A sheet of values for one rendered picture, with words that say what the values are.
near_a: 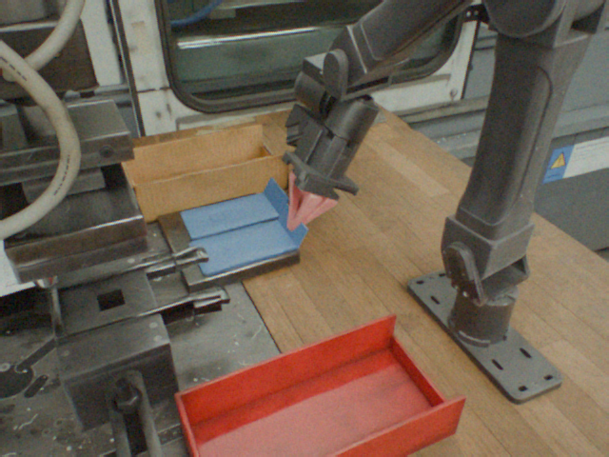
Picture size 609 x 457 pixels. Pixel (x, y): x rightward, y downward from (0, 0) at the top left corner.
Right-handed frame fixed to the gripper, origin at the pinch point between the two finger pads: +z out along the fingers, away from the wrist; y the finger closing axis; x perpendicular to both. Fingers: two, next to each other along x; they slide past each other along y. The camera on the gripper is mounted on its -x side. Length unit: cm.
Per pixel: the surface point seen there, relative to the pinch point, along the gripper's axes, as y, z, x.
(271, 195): -0.4, 0.2, -9.0
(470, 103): -66, -25, -43
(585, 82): -102, -43, -44
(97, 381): 26.4, 12.2, 18.5
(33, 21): 38.8, -16.4, 12.6
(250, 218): 3.2, 3.4, -5.9
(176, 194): 11.8, 6.2, -14.1
